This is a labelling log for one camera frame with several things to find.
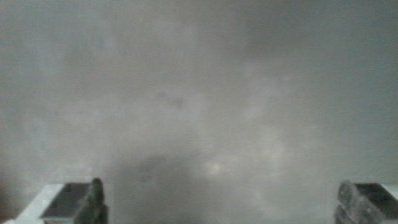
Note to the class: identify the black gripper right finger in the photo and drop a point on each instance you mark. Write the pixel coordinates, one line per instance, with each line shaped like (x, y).
(369, 203)

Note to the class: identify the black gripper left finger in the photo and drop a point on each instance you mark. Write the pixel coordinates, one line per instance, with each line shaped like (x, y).
(69, 204)

